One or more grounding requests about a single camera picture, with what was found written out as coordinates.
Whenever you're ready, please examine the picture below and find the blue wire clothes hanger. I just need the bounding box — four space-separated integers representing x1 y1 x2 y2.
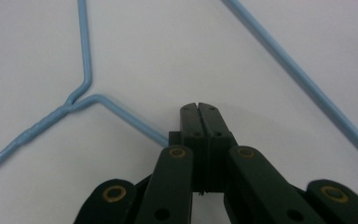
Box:
0 0 358 175

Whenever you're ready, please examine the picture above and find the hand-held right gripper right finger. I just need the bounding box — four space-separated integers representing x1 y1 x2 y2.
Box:
198 102 328 224

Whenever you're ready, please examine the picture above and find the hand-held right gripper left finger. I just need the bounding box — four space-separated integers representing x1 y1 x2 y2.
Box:
134 102 209 224

